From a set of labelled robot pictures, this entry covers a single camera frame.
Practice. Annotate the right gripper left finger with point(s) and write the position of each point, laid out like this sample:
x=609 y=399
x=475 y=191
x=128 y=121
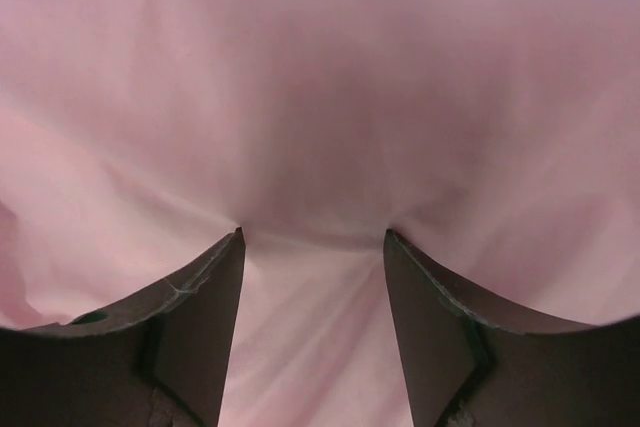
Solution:
x=158 y=357

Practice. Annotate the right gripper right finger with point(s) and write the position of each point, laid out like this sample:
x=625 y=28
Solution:
x=473 y=358

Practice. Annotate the pink satin pillowcase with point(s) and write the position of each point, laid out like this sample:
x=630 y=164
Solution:
x=500 y=137

